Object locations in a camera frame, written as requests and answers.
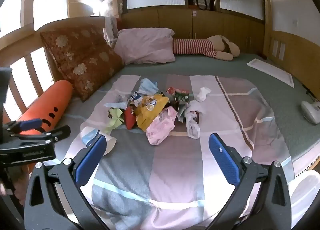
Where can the clear plastic bag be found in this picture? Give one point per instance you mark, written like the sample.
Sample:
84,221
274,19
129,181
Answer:
117,105

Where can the pink plastic bag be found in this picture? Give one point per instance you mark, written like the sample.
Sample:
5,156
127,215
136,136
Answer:
160,127

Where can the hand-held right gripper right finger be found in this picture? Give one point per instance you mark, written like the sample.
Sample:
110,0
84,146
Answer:
222,160

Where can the brown floral cushion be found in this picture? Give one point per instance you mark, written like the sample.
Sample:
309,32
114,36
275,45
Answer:
80,62

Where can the white tissue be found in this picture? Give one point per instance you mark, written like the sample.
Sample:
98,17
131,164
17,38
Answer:
202,93

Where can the wooden cabinet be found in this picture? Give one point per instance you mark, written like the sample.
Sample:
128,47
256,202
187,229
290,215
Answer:
212,24

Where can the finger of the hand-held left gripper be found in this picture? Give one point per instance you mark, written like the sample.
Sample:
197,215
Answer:
55,132
30,123

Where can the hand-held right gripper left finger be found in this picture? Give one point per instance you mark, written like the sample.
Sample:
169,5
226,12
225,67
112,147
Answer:
91,155

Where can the orange carrot pillow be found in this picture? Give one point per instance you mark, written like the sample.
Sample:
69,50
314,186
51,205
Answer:
52,100

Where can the white blue carton box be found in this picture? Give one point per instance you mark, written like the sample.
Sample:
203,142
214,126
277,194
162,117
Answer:
136,96

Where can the white plush toy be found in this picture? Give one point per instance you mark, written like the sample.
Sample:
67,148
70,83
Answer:
107,4

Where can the green snack packet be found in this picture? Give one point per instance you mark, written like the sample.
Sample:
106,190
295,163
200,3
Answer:
181,96

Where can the white wall switch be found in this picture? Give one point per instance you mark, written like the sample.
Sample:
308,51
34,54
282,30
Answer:
295,22

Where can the red packet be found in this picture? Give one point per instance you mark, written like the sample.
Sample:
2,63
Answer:
129,120

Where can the red snack wrapper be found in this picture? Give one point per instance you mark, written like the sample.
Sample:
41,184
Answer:
171,90

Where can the green quilted bed sheet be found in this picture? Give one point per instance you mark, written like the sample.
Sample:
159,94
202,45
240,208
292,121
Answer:
225,67

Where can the white hanging cloth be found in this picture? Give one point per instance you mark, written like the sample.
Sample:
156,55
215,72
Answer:
110,29

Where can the white plastic bag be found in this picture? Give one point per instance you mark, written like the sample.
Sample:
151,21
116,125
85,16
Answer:
192,125

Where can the pink grey checked blanket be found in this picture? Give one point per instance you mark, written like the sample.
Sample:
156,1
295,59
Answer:
175,170

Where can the white flat board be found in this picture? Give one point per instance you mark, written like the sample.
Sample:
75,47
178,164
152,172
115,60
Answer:
270,71

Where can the striped plush toy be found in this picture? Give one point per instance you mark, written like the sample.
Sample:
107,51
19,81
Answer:
192,46

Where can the wooden bed frame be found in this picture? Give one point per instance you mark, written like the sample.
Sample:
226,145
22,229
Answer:
15,42

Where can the green paper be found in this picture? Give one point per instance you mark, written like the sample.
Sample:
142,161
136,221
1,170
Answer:
115,117

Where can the pink pillow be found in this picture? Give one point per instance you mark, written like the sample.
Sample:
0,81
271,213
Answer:
145,44

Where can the white handheld appliance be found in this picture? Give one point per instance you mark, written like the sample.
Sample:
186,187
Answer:
310,112

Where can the white bin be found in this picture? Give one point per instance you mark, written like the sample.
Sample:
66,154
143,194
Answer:
305,195

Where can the white blue paper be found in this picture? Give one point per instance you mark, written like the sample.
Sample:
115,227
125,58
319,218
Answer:
88,133

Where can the blue face mask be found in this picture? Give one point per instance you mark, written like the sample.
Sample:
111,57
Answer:
147,87

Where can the yellow plastic bag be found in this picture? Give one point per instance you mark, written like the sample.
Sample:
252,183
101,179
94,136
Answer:
147,117

